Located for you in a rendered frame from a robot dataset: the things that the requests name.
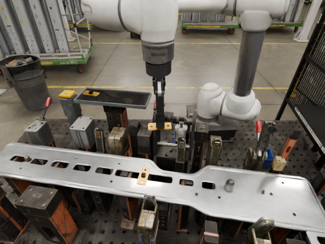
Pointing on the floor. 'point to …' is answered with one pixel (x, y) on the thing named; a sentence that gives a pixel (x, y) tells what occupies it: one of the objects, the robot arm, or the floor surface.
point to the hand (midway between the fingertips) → (159, 117)
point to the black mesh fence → (307, 78)
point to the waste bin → (26, 80)
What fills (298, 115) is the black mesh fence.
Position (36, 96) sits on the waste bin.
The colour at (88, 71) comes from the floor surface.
